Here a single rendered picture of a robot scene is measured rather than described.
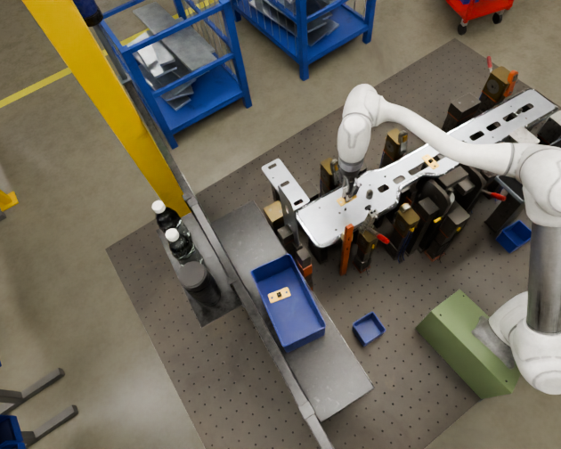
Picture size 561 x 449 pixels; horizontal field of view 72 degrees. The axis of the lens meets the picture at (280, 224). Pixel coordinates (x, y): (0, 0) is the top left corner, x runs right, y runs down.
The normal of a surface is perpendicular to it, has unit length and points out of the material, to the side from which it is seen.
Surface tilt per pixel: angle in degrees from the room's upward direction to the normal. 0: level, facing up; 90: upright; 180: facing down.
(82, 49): 90
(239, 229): 0
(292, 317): 0
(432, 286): 0
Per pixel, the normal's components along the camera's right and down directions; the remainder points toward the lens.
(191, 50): 0.00, -0.50
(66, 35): 0.50, 0.74
